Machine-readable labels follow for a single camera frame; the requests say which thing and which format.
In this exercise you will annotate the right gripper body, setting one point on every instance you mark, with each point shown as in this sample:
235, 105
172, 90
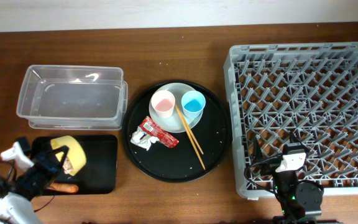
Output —
270, 166

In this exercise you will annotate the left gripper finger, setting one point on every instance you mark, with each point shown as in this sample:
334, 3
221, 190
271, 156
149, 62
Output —
58, 156
40, 145

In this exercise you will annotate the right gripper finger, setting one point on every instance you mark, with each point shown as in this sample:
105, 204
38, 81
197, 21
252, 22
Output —
295, 142
257, 152

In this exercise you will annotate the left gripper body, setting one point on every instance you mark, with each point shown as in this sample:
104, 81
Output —
38, 178

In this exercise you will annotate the yellow bowl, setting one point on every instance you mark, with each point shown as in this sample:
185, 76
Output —
76, 153

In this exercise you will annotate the white tissue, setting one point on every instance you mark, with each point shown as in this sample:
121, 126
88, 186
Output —
142, 139

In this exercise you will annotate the blue cup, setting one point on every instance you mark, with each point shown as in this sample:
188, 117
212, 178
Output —
193, 103

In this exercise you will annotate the red snack wrapper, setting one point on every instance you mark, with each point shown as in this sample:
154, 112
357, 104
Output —
152, 128

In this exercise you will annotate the pink cup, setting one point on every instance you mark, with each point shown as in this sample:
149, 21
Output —
163, 102

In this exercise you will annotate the food scraps with rice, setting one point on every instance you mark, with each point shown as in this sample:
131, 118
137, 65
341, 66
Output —
68, 167

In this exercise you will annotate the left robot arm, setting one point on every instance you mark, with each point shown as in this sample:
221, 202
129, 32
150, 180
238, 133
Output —
13, 207

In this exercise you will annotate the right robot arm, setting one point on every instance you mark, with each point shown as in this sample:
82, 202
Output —
300, 200

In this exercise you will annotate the black rectangular waste tray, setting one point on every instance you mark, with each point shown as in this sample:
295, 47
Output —
98, 176

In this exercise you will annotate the grey dishwasher rack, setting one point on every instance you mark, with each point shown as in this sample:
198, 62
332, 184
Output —
310, 90

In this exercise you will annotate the clear plastic bin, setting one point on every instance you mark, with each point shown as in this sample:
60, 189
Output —
73, 97

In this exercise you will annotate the round black serving tray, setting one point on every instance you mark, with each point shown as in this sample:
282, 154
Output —
179, 164

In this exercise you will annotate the grey ceramic plate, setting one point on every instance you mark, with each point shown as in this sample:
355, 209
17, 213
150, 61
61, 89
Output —
173, 123

